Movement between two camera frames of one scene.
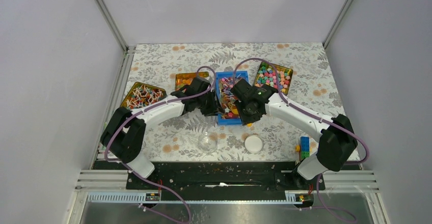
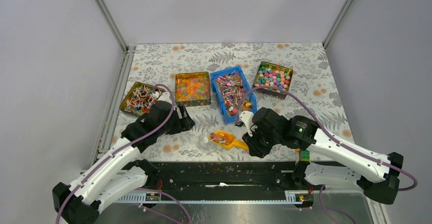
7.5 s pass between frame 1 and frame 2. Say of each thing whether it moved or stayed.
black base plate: stayed
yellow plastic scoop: moved
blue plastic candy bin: moved
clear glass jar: stayed
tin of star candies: stayed
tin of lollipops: stayed
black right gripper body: moved
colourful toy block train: stayed
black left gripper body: moved
